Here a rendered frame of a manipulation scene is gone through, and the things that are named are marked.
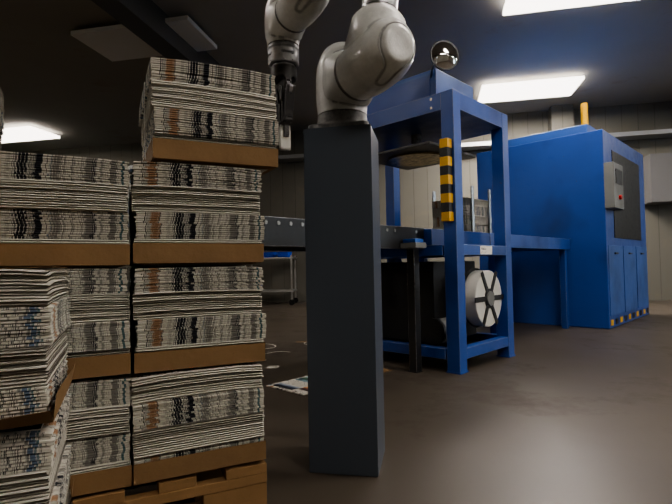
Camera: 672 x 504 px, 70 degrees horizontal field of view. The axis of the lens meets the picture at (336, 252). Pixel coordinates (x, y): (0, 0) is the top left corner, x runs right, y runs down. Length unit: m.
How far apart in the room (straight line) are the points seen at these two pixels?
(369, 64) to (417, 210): 6.54
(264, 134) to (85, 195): 0.41
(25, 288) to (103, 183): 0.37
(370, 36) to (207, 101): 0.45
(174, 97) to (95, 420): 0.70
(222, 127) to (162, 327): 0.47
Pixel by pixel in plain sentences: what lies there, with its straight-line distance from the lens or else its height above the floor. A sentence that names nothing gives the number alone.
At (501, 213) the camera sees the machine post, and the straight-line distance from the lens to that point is 3.21.
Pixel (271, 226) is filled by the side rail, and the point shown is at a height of 0.76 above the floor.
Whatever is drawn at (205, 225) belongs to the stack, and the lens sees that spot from 1.11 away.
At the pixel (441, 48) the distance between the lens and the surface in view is 2.90.
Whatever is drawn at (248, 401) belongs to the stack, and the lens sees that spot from 1.17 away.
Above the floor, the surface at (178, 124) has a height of 0.91.
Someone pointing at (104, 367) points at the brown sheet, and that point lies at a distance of 1.11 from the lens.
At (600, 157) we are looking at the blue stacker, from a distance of 4.85.
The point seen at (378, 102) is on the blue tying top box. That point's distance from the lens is 3.26.
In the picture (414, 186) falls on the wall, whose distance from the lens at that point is 7.84.
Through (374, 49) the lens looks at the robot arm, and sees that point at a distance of 1.30.
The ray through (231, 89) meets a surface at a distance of 1.19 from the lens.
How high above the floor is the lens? 0.59
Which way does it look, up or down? 2 degrees up
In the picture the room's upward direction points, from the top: 1 degrees counter-clockwise
